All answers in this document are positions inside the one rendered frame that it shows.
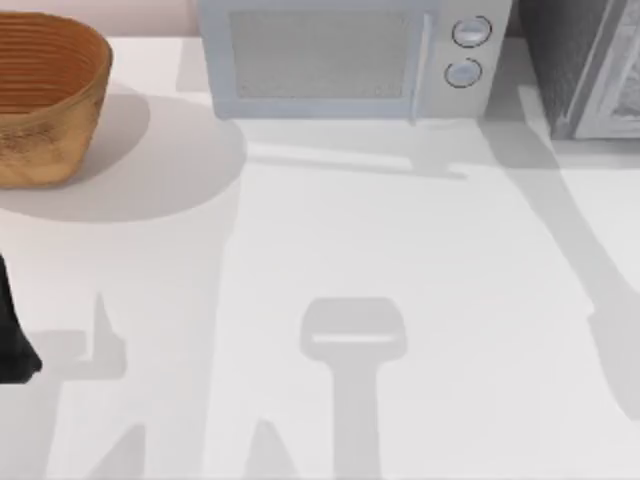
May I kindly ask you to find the brown wicker basket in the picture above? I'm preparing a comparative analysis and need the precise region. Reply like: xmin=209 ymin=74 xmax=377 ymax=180
xmin=0 ymin=10 xmax=115 ymax=190

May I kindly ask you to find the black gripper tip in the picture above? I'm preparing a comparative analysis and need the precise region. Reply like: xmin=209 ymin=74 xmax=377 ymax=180
xmin=0 ymin=254 xmax=43 ymax=386

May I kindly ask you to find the round microwave knob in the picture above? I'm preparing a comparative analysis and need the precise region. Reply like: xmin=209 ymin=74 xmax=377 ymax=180
xmin=451 ymin=14 xmax=494 ymax=49
xmin=443 ymin=56 xmax=484 ymax=90

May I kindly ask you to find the pale microwave door handle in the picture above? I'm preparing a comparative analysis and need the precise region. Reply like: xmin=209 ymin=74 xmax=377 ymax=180
xmin=408 ymin=12 xmax=433 ymax=126

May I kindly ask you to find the pale microwave door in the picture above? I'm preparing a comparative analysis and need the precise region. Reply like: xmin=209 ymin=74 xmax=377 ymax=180
xmin=193 ymin=0 xmax=435 ymax=122

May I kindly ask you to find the pale microwave oven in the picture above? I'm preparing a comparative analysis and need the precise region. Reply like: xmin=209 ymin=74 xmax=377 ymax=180
xmin=192 ymin=0 xmax=515 ymax=126

